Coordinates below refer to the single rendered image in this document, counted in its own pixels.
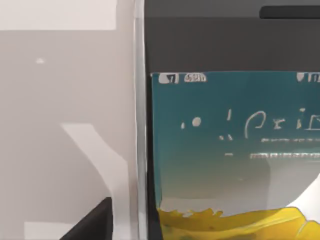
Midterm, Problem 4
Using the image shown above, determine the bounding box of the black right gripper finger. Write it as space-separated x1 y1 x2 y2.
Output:
59 196 114 240

